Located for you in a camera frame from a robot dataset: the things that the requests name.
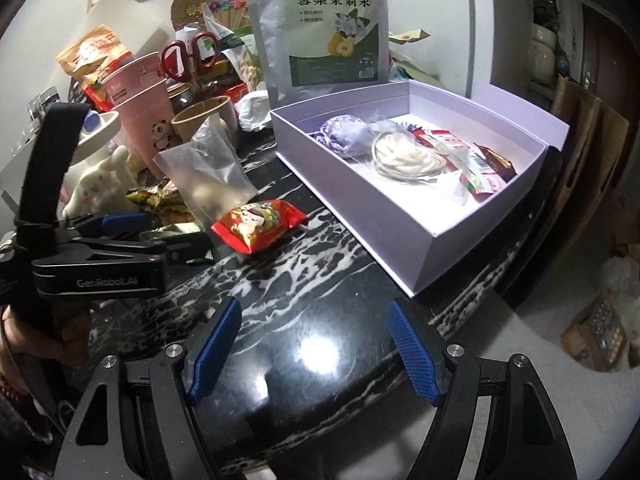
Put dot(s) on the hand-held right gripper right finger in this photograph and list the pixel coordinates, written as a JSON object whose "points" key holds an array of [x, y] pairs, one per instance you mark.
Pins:
{"points": [[415, 355]]}

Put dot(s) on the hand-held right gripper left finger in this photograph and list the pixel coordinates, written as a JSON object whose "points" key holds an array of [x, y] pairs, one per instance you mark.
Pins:
{"points": [[215, 350]]}

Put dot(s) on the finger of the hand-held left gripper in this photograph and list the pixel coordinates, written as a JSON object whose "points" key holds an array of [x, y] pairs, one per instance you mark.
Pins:
{"points": [[190, 249], [125, 221]]}

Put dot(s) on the green candy wrapper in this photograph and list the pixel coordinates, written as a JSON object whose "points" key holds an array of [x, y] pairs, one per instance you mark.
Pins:
{"points": [[170, 232]]}

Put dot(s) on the gold candy wrappers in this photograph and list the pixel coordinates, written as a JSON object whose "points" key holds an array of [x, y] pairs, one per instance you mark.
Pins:
{"points": [[155, 200]]}

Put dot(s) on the red cartoon candy packet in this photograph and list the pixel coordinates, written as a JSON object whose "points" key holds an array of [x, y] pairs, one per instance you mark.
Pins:
{"points": [[260, 222]]}

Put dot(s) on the frosted plastic zip bag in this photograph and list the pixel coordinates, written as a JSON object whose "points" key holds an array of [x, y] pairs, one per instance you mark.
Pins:
{"points": [[210, 175]]}

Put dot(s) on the lavender gift box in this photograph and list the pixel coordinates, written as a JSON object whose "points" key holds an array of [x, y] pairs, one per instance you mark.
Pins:
{"points": [[380, 240]]}

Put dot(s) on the red white snack packet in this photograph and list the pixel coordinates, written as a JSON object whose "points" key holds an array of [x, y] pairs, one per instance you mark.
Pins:
{"points": [[482, 180]]}

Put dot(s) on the white coil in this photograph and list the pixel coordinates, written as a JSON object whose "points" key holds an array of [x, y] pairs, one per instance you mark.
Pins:
{"points": [[405, 155]]}

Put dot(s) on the dark red snack packet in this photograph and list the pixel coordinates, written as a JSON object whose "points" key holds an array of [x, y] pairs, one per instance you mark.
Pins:
{"points": [[497, 162]]}

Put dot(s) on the purple foil wrapper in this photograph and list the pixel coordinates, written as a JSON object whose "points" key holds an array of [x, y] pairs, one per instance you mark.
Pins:
{"points": [[411, 127]]}

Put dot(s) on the person's left hand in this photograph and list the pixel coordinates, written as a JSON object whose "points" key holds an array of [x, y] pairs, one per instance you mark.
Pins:
{"points": [[70, 332]]}

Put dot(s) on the white cartoon figure toy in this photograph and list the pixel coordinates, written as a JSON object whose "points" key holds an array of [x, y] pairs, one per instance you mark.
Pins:
{"points": [[100, 185]]}

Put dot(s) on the pink panda paper cup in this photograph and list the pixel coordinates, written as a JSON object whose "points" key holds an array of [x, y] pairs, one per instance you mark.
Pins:
{"points": [[150, 125]]}

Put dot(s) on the brown mug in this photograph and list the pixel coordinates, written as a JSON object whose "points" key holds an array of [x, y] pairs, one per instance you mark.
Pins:
{"points": [[200, 115]]}

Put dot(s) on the glass jar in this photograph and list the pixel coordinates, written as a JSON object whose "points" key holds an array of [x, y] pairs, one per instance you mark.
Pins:
{"points": [[182, 97]]}

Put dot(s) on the white crumpled tissue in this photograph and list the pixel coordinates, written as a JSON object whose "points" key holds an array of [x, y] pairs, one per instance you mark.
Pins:
{"points": [[255, 110]]}

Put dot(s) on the red scissors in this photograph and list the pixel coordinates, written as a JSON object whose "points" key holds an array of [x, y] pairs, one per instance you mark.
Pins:
{"points": [[172, 60]]}

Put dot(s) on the orange red snack bag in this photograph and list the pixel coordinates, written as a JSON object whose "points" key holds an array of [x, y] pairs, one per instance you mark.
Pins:
{"points": [[90, 50]]}

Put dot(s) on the box of gold chocolates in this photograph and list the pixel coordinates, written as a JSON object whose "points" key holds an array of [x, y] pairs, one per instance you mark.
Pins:
{"points": [[595, 332]]}

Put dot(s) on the clear plastic bag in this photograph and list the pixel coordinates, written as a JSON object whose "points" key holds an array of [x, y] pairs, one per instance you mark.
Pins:
{"points": [[620, 280]]}

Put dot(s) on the silver stand-up pouch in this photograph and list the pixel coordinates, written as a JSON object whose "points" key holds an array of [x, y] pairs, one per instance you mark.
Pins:
{"points": [[270, 35]]}

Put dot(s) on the flower topped toothpicks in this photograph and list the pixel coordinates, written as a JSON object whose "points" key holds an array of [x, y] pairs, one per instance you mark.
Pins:
{"points": [[220, 6]]}

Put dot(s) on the brown cardboard sheet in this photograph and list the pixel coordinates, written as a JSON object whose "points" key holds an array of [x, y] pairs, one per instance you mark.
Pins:
{"points": [[607, 160], [570, 125]]}

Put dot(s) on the olive folded carton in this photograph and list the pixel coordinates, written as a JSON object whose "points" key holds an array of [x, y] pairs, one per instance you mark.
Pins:
{"points": [[410, 35]]}

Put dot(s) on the white ceramic pot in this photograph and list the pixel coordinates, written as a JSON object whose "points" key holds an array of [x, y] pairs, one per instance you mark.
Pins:
{"points": [[544, 55]]}

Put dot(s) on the white refrigerator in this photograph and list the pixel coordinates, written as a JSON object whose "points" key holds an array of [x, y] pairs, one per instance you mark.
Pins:
{"points": [[450, 10]]}

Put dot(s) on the brown door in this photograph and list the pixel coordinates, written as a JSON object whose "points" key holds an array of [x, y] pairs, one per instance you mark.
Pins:
{"points": [[600, 60]]}

